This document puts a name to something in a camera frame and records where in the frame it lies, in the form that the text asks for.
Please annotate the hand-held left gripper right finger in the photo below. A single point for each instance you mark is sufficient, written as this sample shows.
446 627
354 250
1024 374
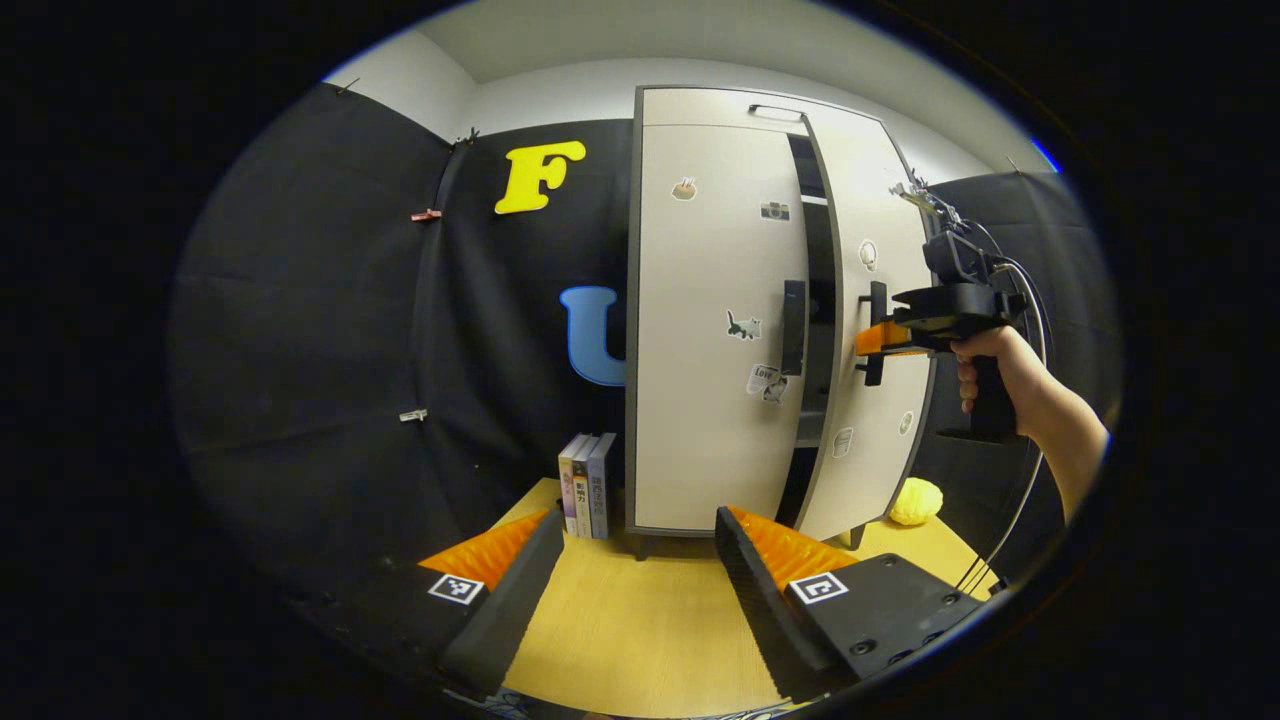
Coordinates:
760 610

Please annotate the yellow ball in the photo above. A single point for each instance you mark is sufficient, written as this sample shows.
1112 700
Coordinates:
915 502

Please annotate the white double-door shoe cabinet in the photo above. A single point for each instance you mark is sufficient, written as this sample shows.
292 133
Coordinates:
820 250

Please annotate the white spine book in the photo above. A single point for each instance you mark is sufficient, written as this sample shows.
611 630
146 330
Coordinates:
584 490

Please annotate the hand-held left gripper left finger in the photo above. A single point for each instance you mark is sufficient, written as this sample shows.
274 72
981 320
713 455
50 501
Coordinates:
510 620

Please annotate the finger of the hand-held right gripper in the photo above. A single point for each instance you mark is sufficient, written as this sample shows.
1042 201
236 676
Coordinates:
885 338

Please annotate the grey spine book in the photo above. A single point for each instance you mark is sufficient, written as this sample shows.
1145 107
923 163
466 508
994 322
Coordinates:
603 490

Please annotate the white shoe cabinet door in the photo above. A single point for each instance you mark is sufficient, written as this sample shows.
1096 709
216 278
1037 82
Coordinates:
850 180
700 420

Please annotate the black backdrop cloth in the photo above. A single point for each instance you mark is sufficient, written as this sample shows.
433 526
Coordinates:
300 350

